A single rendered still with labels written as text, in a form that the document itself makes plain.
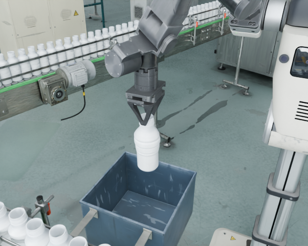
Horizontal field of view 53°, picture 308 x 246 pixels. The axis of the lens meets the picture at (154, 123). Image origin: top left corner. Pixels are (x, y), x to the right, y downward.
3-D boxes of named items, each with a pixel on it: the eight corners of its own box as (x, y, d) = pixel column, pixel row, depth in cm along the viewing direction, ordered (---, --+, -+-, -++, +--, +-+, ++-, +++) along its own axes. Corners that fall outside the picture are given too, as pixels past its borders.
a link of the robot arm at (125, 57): (180, 36, 65) (155, 9, 67) (141, 48, 57) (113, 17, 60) (158, 74, 73) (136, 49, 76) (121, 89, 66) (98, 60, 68)
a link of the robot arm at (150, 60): (163, 39, 70) (145, 35, 73) (141, 46, 66) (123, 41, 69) (163, 69, 73) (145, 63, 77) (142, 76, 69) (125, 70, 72)
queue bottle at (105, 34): (109, 53, 215) (107, 30, 207) (101, 53, 217) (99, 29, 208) (112, 51, 220) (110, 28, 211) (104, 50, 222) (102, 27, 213)
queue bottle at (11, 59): (12, 82, 174) (4, 54, 165) (11, 78, 179) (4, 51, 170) (23, 81, 176) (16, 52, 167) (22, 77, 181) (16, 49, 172)
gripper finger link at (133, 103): (127, 126, 78) (125, 92, 74) (140, 114, 84) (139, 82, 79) (152, 132, 76) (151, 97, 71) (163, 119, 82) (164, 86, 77)
